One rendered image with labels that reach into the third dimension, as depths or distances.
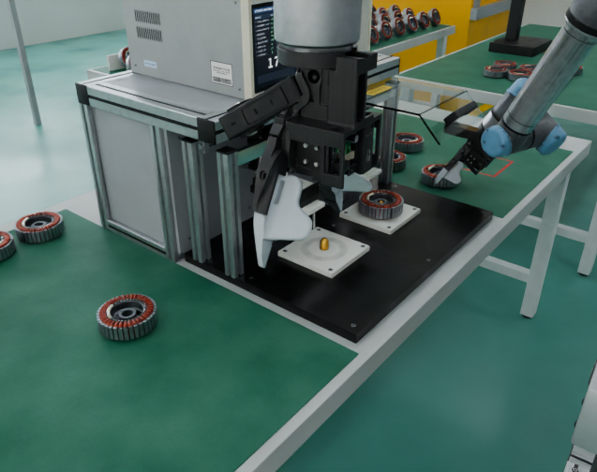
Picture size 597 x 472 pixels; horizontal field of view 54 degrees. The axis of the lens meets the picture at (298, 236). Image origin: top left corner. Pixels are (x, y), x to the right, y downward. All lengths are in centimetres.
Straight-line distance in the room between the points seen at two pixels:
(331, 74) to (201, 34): 78
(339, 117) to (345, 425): 155
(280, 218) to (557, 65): 91
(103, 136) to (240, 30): 43
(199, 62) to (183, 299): 50
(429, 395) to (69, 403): 136
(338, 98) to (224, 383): 64
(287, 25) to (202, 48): 78
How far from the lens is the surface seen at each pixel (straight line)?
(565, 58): 135
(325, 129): 52
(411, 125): 226
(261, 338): 112
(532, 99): 140
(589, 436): 79
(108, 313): 117
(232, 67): 123
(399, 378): 216
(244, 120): 59
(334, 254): 131
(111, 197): 150
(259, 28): 120
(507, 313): 258
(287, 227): 54
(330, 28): 50
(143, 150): 132
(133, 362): 111
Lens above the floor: 146
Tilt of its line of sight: 29 degrees down
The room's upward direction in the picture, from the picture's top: straight up
